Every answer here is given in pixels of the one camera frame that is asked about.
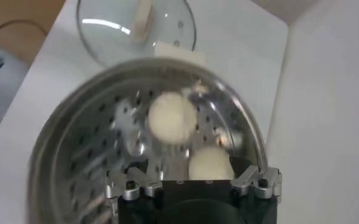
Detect round glass pot lid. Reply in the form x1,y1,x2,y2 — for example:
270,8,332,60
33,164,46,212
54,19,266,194
76,0,197,66

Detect perforated steel steamer basket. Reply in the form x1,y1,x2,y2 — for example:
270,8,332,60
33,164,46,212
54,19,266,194
26,57,270,224

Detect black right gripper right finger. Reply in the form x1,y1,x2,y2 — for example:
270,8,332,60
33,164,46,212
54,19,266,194
230,165,283,200

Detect white steamed baozi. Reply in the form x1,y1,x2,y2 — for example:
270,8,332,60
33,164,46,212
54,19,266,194
187,145,235,181
148,91,198,144

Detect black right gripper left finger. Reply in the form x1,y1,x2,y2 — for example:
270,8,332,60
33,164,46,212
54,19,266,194
105,166,164,201

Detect black floor cable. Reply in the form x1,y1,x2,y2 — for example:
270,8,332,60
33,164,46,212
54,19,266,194
0,19,49,40

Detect white electric cooker pot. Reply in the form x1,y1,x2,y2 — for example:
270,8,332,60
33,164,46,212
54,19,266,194
153,41,206,66

